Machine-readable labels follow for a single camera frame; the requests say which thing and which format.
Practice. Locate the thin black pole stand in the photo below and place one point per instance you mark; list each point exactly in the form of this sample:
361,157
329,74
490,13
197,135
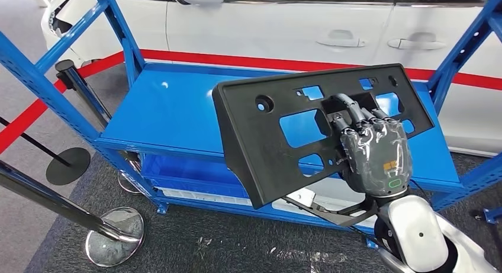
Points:
68,167

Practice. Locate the clear floor tape strip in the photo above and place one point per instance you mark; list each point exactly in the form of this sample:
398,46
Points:
313,259

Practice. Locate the white car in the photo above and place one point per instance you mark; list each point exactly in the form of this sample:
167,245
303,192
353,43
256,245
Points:
255,28

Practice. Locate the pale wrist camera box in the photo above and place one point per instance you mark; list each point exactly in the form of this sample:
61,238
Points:
304,196

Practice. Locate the blue metal shelf rack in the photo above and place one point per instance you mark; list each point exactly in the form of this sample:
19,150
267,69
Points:
164,114

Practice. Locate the black plastic plate bracket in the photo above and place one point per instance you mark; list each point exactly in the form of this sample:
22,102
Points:
255,153

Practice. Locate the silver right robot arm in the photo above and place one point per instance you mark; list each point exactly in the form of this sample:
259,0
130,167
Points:
415,232

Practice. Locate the blue wheeled shelf rack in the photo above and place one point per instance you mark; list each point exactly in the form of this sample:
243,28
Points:
493,215

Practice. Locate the blue plastic bin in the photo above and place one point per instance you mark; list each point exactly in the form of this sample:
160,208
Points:
184,169

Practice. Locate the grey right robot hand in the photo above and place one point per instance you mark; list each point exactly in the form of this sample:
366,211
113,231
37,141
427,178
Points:
376,157

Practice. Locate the red barrier belt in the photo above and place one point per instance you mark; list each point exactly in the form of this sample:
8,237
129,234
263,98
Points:
23,122
235,59

